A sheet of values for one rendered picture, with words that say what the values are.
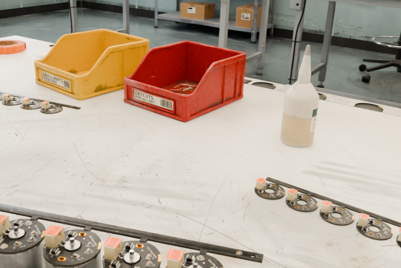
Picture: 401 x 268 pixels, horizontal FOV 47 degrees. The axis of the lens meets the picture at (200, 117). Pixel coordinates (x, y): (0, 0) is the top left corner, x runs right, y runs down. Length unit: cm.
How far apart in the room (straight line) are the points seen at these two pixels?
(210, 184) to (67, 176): 12
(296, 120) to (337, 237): 15
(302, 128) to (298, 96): 3
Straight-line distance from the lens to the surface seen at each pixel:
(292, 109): 46
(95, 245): 22
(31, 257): 23
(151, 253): 21
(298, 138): 46
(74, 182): 39
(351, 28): 469
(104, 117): 52
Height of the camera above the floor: 94
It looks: 21 degrees down
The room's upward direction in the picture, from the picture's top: 2 degrees clockwise
